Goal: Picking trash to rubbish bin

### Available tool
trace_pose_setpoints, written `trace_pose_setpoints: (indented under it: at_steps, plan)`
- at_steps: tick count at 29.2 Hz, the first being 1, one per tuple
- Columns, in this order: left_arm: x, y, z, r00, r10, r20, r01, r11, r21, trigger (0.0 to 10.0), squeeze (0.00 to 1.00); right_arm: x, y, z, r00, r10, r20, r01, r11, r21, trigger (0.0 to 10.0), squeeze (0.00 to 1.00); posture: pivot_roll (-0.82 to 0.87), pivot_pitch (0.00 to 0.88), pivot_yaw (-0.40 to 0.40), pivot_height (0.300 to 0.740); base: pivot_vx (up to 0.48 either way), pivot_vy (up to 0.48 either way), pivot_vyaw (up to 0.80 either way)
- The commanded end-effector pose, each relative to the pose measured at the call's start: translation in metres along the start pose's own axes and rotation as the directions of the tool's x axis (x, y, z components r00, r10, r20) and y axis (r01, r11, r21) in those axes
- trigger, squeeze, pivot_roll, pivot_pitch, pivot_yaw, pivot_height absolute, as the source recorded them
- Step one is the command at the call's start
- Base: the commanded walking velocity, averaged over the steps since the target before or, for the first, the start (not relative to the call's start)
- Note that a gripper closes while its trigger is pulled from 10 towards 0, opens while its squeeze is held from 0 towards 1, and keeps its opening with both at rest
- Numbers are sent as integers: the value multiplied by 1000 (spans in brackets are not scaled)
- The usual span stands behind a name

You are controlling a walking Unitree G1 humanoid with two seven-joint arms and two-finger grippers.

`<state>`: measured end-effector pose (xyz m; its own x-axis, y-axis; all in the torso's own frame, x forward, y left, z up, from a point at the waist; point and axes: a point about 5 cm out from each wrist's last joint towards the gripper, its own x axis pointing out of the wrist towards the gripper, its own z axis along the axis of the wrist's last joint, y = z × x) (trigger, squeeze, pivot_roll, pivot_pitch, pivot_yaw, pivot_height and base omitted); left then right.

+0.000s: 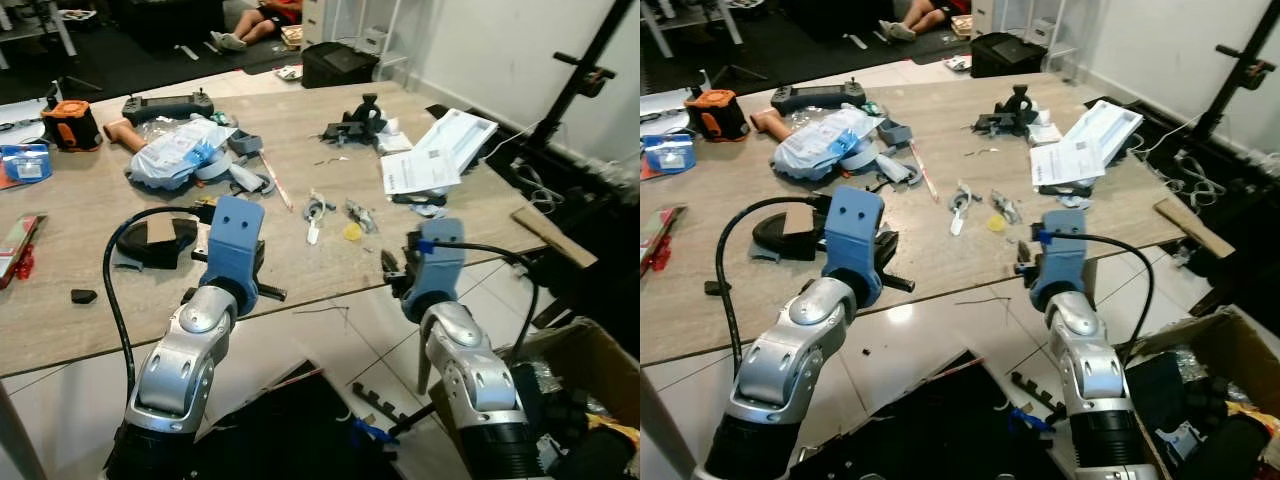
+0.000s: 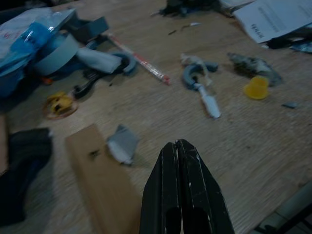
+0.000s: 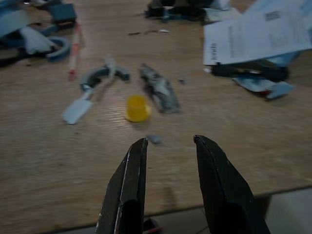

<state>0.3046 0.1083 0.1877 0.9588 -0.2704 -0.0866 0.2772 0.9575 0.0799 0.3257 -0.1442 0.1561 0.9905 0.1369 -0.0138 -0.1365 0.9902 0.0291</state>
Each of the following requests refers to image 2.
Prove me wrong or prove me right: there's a crumpled grey tape piece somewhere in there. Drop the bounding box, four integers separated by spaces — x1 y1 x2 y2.
106 124 140 165

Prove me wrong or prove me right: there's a yellow plastic cap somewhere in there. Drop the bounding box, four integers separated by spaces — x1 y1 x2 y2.
243 76 270 100

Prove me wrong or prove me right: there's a yellow and black small object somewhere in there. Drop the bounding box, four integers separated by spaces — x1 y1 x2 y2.
47 91 73 114

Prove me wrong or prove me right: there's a dark tangled object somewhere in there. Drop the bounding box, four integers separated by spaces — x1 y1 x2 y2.
159 0 221 17

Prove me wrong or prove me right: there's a blue plastic bag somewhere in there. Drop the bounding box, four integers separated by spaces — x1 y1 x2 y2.
0 7 76 98

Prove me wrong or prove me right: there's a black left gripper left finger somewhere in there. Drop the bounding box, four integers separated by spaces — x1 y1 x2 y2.
139 142 182 234

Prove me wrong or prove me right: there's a red and white stick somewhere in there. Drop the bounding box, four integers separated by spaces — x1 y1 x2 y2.
106 33 171 86

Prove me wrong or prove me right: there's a black cloth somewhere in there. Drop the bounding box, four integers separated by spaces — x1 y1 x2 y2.
0 128 54 226

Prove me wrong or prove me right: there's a crumpled grey paper scrap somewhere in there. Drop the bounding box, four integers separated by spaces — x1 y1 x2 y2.
227 52 282 87

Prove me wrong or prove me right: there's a small grey scrap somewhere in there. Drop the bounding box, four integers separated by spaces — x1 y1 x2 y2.
282 101 301 109

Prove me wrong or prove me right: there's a white printed paper sheet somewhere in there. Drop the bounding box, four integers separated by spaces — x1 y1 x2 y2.
233 0 312 44

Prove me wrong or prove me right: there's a dark grey box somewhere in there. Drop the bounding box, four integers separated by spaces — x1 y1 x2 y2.
65 16 110 42

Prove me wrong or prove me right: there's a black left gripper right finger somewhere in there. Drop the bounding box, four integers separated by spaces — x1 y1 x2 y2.
176 139 235 234

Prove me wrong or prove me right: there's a grey tape with white handle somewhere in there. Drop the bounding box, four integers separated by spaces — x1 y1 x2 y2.
180 53 221 120

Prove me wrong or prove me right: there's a black curved clip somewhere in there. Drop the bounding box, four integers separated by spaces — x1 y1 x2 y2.
73 69 101 99

